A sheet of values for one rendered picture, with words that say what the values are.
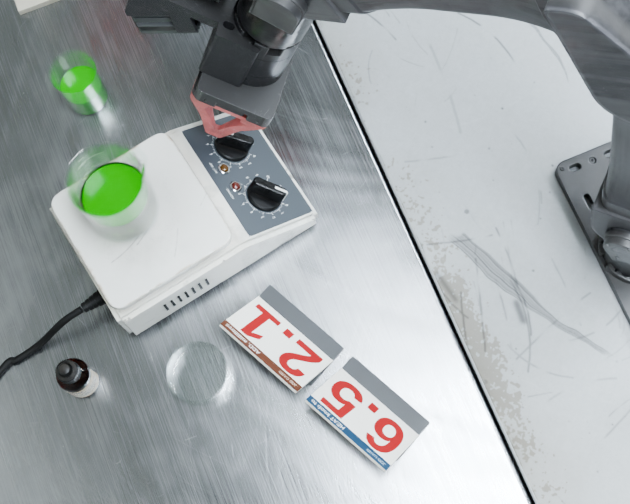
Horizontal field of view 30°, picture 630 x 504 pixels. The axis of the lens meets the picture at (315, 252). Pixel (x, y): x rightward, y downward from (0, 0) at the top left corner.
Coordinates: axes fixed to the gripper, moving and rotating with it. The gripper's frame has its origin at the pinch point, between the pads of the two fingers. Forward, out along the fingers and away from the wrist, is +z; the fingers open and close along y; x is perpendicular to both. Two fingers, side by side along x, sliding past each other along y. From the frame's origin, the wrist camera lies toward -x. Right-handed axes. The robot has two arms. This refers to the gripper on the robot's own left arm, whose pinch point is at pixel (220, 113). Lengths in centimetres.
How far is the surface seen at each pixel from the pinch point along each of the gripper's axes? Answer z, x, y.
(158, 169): 2.4, -3.3, 6.2
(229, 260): 4.0, 5.2, 11.1
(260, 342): 6.5, 10.4, 16.2
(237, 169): 3.1, 3.3, 2.8
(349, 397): 5.6, 19.1, 18.5
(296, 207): 3.0, 9.4, 4.2
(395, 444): 4.4, 23.7, 21.6
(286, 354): 6.4, 12.9, 16.4
